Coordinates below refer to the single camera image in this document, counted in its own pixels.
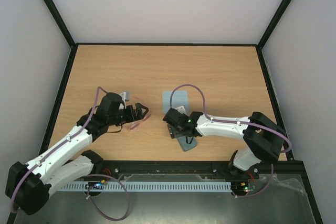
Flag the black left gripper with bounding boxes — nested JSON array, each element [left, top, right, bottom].
[[108, 103, 149, 126]]

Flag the pink transparent sunglasses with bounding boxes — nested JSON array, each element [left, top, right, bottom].
[[127, 111, 152, 131]]

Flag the grey glasses case green lining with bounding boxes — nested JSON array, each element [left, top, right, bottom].
[[176, 134, 197, 152]]

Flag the light blue cleaning cloth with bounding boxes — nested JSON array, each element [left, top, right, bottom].
[[162, 90, 190, 114]]

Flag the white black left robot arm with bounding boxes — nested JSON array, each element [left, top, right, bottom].
[[5, 91, 149, 215]]

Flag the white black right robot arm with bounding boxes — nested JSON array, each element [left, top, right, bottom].
[[163, 109, 285, 178]]

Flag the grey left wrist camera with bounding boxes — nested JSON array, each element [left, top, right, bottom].
[[119, 91, 131, 103]]

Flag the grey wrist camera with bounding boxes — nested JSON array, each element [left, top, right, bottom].
[[176, 106, 186, 113], [119, 91, 131, 103]]

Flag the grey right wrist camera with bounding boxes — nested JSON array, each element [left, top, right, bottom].
[[176, 106, 186, 113]]

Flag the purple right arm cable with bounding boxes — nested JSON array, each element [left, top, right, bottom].
[[169, 83, 292, 199]]

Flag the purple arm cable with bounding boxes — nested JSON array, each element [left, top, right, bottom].
[[169, 83, 292, 199], [9, 86, 131, 221]]

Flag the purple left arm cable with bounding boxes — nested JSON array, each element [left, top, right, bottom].
[[9, 86, 131, 221]]

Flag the black enclosure frame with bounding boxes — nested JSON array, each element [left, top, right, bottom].
[[39, 0, 323, 223]]

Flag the light blue slotted cable duct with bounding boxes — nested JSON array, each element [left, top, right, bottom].
[[59, 181, 232, 193]]

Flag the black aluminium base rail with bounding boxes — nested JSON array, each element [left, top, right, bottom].
[[101, 161, 307, 182]]

